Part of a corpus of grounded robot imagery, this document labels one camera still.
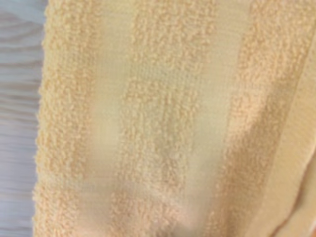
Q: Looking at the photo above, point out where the yellow terry cloth towel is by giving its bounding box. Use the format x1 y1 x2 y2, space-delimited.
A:
31 0 316 237

